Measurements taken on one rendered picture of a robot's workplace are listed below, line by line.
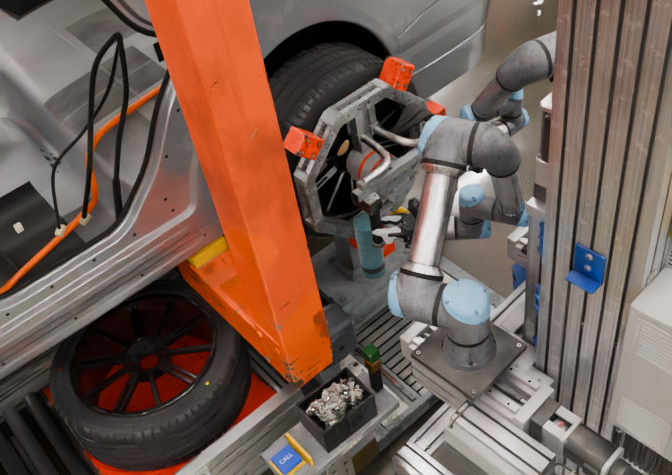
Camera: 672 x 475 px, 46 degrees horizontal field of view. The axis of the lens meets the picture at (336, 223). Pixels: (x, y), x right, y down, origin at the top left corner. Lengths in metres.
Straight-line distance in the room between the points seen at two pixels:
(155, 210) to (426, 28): 1.17
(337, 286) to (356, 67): 0.97
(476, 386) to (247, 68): 1.00
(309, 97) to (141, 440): 1.20
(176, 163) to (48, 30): 1.25
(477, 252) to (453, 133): 1.55
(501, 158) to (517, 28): 2.92
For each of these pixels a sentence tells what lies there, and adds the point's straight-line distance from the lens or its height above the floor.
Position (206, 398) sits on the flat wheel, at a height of 0.50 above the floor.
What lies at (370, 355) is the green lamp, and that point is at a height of 0.66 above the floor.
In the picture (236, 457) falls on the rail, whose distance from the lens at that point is 2.73.
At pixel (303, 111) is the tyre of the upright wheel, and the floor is 1.13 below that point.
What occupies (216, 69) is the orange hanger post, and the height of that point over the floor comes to 1.70.
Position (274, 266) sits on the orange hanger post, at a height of 1.07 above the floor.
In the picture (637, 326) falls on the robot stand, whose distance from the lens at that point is 1.82.
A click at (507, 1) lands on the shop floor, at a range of 5.18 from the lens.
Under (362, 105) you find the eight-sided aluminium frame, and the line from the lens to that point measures 2.53.
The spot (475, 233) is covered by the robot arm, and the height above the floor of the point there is 0.82.
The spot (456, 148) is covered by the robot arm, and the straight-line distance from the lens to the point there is 2.04.
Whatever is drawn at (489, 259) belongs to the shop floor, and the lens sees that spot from 3.51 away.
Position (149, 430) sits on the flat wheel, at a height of 0.50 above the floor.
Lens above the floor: 2.61
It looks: 44 degrees down
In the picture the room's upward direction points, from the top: 11 degrees counter-clockwise
